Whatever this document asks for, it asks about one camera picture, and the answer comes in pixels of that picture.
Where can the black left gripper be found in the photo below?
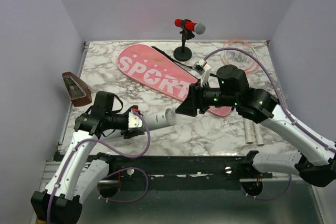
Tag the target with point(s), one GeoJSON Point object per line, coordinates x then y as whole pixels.
{"type": "Point", "coordinates": [128, 135]}

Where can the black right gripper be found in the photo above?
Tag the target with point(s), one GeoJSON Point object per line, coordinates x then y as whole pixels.
{"type": "Point", "coordinates": [195, 99]}

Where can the white shuttlecock tube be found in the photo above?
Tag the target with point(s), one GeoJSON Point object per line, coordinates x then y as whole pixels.
{"type": "Point", "coordinates": [154, 121]}

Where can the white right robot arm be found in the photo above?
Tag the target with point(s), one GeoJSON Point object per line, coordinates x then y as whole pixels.
{"type": "Point", "coordinates": [315, 160]}

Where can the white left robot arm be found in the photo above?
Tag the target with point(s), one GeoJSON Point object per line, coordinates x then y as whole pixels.
{"type": "Point", "coordinates": [59, 202]}

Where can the black microphone stand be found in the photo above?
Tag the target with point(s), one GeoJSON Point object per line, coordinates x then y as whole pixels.
{"type": "Point", "coordinates": [183, 53]}

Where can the brown wooden metronome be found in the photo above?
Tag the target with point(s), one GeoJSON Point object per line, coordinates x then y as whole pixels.
{"type": "Point", "coordinates": [78, 91]}

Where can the pink racket bag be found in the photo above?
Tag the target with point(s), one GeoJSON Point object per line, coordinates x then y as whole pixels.
{"type": "Point", "coordinates": [151, 68]}

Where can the red microphone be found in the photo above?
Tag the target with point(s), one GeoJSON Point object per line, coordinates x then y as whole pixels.
{"type": "Point", "coordinates": [198, 28]}

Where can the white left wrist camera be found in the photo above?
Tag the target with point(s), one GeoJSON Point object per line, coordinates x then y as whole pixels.
{"type": "Point", "coordinates": [135, 121]}

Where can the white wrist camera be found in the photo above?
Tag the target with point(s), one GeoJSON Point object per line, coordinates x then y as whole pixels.
{"type": "Point", "coordinates": [204, 69]}
{"type": "Point", "coordinates": [135, 121]}

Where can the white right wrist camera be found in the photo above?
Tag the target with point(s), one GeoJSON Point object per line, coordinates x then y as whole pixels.
{"type": "Point", "coordinates": [204, 69]}

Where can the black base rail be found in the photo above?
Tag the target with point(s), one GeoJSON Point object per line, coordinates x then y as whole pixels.
{"type": "Point", "coordinates": [161, 173]}

